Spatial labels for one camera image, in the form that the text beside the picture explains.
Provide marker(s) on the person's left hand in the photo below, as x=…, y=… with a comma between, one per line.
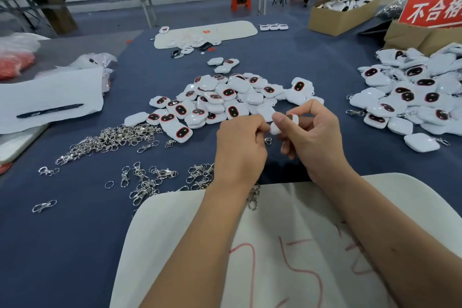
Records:
x=242, y=152

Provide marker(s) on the person's right hand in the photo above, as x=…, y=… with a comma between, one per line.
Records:
x=317, y=142

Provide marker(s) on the white tag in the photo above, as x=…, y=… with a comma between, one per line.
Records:
x=278, y=127

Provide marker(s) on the person's left forearm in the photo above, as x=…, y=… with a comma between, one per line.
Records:
x=195, y=250

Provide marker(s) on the person's right forearm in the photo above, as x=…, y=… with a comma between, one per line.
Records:
x=401, y=239

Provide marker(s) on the white foam board red marks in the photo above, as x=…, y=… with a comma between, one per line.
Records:
x=303, y=232

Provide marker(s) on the small white plastic part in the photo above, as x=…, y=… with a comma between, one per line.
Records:
x=264, y=27
x=284, y=27
x=273, y=27

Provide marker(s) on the open cardboard box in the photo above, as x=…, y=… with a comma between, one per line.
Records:
x=336, y=22

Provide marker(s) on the long white foam board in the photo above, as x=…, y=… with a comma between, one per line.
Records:
x=237, y=30

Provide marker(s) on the flat brown cardboard box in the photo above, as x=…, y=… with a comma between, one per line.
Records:
x=410, y=38

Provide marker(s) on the red plastic stool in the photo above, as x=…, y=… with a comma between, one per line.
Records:
x=241, y=1

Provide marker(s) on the red sign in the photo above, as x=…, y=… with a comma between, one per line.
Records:
x=434, y=8

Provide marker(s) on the black pen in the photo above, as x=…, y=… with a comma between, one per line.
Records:
x=49, y=111

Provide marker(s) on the white paper sheet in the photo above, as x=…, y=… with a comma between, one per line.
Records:
x=49, y=91

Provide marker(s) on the orange bag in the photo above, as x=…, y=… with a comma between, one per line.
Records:
x=13, y=66

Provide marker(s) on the white plastic bag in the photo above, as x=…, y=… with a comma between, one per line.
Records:
x=21, y=42

